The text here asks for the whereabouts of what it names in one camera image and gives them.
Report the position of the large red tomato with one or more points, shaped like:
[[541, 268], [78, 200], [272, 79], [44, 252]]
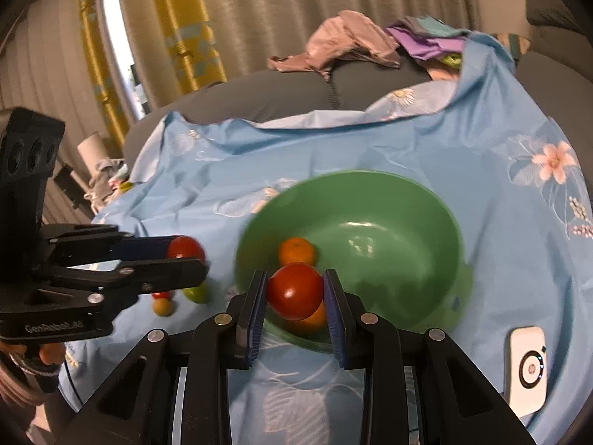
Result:
[[294, 289]]

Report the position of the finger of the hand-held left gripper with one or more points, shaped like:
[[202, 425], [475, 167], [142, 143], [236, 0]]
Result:
[[162, 274], [148, 248]]

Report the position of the orange mandarin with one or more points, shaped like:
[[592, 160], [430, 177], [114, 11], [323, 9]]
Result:
[[296, 251], [318, 320]]

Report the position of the purple garment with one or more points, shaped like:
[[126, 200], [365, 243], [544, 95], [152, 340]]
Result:
[[426, 44]]

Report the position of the person's left hand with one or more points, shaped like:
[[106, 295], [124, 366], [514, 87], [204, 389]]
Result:
[[48, 354]]

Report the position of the blue floral cloth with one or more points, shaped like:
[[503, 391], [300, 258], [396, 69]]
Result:
[[491, 222]]

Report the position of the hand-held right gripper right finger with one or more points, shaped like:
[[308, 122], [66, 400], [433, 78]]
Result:
[[331, 315]]

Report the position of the pink garment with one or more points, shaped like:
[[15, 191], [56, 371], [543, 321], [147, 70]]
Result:
[[343, 37]]

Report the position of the white round-button device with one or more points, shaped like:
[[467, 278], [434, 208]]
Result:
[[526, 371]]

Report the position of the grey sofa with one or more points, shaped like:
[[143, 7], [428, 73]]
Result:
[[278, 97]]

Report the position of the small red cherry tomato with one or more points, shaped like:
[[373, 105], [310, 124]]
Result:
[[161, 295]]

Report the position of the yellow patterned curtain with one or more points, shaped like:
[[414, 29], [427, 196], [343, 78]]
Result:
[[190, 32]]

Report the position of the beige pleated curtain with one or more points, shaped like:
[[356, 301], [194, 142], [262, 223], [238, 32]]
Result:
[[296, 4], [41, 65]]

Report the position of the white paper cup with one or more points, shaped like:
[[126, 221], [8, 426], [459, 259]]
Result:
[[92, 150]]

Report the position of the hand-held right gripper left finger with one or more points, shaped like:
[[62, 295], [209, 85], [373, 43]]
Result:
[[257, 315]]

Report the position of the small orange cherry tomato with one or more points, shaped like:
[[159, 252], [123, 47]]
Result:
[[163, 307]]

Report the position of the grey sofa cushion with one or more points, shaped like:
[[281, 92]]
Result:
[[556, 9]]

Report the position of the green plastic bowl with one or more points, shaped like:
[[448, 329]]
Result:
[[398, 264]]

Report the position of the green tomato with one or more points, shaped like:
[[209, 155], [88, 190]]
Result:
[[196, 294]]

